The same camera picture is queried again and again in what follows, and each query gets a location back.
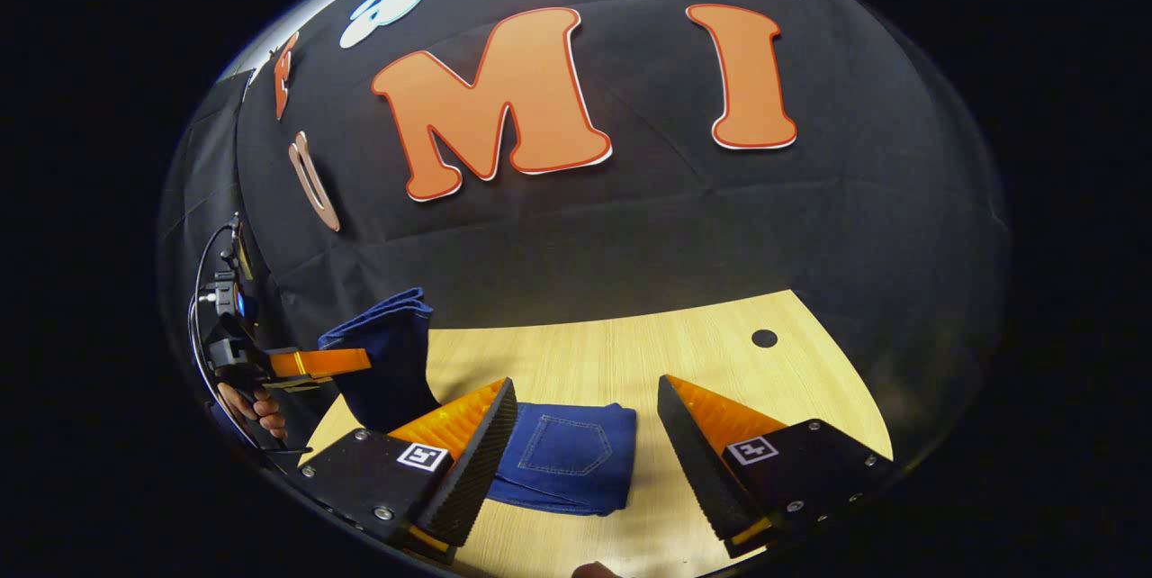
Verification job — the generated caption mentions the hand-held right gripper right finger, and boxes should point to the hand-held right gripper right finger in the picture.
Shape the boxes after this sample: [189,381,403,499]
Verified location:
[657,374,896,561]

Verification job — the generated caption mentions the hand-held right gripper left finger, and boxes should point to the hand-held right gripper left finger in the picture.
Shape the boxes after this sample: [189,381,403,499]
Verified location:
[297,377,520,565]

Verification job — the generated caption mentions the blue denim jeans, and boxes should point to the blue denim jeans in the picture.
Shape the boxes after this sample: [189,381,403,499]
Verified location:
[318,287,638,517]

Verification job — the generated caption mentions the black backdrop cloth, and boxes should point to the black backdrop cloth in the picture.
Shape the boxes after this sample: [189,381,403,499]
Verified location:
[157,0,1011,471]

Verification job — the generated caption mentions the thin black cable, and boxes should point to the thin black cable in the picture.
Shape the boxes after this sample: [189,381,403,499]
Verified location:
[186,222,271,455]

